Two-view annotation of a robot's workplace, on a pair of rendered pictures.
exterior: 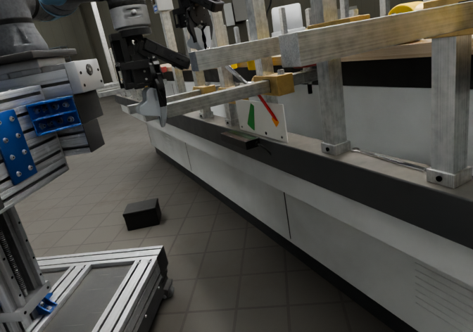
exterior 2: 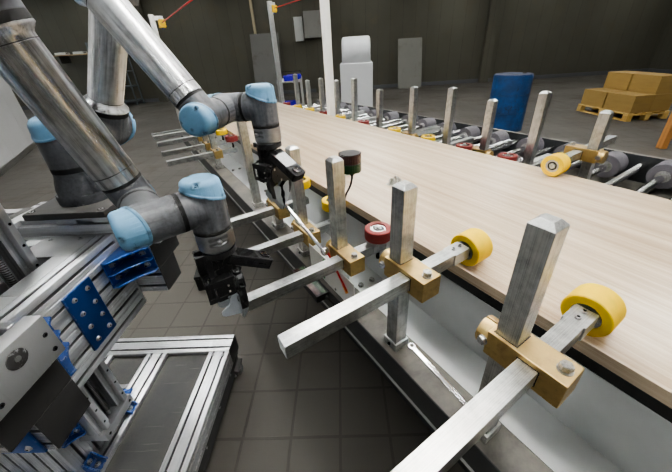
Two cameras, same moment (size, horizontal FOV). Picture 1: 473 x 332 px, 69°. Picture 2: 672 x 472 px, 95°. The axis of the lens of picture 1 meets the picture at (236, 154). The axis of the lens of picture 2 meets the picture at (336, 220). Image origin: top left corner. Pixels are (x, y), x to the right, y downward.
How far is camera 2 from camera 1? 46 cm
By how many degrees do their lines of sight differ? 13
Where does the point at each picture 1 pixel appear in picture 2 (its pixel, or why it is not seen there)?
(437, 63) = (490, 370)
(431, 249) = not seen: hidden behind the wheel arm
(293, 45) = not seen: outside the picture
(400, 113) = (451, 300)
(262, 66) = (338, 242)
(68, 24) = not seen: hidden behind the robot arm
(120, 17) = (205, 246)
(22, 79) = (94, 227)
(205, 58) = (293, 348)
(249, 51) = (333, 327)
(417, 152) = (459, 332)
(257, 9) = (337, 197)
